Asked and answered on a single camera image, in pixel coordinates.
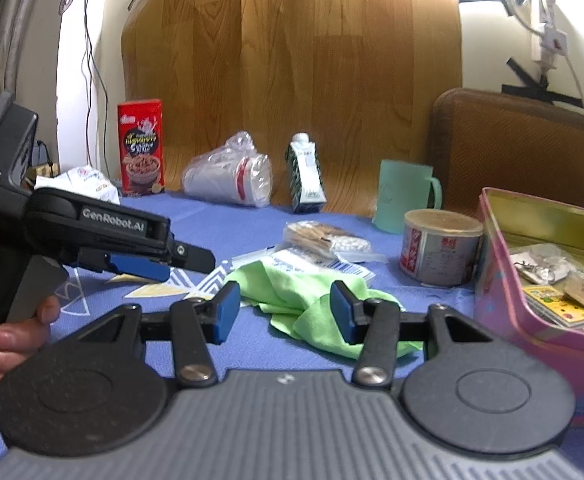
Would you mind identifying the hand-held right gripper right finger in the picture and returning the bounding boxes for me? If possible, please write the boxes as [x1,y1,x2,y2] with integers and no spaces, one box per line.
[330,280,503,388]

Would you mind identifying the clear plastic sleeve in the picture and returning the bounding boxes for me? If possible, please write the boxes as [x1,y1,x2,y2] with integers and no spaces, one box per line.
[231,245,278,273]

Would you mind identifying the red snack box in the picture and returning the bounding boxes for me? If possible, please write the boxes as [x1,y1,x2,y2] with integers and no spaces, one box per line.
[117,99,167,196]

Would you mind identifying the black cable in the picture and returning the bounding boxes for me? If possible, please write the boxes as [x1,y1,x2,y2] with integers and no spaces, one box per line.
[79,0,112,171]

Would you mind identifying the white power strip with cables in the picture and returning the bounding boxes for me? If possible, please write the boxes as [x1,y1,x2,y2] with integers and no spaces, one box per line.
[497,0,584,211]

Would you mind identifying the white printed packet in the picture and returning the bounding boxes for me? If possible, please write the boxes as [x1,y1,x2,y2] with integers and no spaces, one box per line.
[267,249,377,283]

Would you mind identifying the plastic bag of snacks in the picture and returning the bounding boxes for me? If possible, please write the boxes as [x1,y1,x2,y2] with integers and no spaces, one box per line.
[283,221,373,263]

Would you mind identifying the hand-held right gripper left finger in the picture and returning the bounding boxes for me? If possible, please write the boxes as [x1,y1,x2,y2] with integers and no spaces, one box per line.
[84,281,243,388]

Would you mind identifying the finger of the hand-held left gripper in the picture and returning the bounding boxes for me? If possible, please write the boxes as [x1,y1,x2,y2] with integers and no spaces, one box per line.
[77,250,171,282]
[164,234,217,272]

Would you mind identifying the green drink carton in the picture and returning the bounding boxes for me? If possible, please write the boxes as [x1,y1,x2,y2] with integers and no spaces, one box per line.
[284,132,327,214]

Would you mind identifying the yellow card box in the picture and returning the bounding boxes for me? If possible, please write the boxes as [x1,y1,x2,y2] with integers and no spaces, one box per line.
[522,285,584,328]

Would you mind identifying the black tape cross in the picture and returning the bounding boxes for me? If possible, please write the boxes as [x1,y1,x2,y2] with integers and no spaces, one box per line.
[502,57,584,113]

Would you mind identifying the wood pattern board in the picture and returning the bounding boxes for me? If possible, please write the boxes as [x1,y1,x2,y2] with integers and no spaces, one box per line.
[121,0,463,221]

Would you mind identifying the dark basket with yellow cloth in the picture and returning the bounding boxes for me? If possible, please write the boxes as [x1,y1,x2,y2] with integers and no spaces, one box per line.
[32,141,62,181]

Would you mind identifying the pink tin box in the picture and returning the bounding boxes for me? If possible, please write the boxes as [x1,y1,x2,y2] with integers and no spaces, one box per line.
[474,187,584,428]

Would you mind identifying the small paper-label can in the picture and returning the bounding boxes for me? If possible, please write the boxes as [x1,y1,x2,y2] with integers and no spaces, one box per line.
[398,208,484,287]

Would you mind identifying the paper cups in plastic bag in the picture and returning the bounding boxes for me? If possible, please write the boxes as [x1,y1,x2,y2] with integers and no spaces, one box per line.
[181,131,273,209]

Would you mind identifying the grey curtain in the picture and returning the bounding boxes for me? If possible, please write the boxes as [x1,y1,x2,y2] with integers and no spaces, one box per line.
[0,0,73,141]

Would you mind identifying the person's left hand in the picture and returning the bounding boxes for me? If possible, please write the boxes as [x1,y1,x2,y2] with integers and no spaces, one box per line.
[0,238,62,386]

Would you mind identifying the blue printed tablecloth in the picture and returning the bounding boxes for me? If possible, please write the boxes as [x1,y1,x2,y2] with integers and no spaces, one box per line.
[0,191,498,461]

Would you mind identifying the green cloth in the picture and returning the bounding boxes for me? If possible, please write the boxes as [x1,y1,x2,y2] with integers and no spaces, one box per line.
[224,261,423,361]

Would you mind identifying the clear bag of keys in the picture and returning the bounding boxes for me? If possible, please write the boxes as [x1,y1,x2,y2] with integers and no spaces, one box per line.
[509,244,573,286]

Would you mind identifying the pale green mug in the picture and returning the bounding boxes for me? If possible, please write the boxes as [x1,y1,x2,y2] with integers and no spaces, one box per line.
[372,159,444,234]

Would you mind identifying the white tissue pack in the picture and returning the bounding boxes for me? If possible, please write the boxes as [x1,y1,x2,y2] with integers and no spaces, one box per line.
[34,165,121,206]

